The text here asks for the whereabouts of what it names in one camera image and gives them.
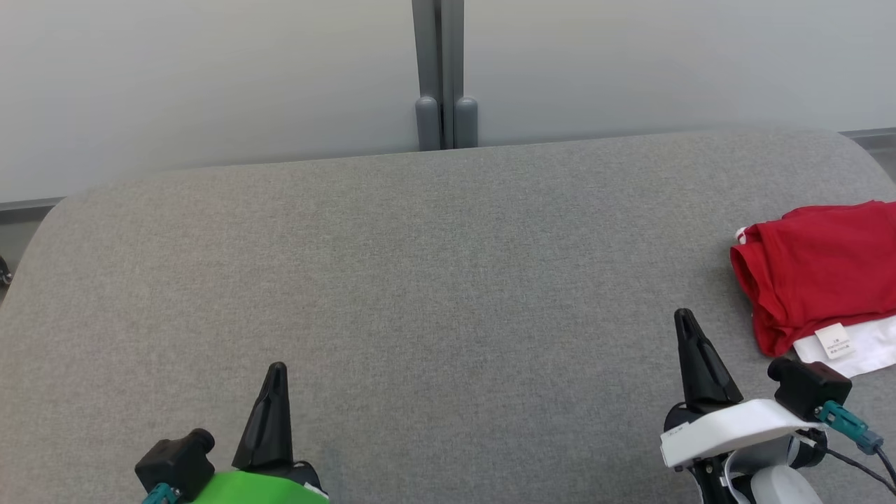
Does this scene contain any red white basketball jersey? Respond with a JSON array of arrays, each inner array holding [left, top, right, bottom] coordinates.
[[793, 315, 896, 379], [729, 200, 896, 358]]

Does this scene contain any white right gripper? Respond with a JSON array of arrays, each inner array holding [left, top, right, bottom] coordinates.
[[660, 308, 828, 468]]

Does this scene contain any grey partition bottom rail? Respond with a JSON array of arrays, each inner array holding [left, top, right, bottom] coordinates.
[[0, 197, 67, 215], [840, 128, 896, 149]]

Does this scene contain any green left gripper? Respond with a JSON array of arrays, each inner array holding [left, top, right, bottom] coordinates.
[[189, 362, 330, 504]]

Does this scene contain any grey partition post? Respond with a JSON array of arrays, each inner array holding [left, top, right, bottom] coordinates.
[[412, 0, 443, 152], [441, 0, 480, 149]]

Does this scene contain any teal plug right camera cable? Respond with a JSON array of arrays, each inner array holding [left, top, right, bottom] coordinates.
[[798, 400, 896, 494]]

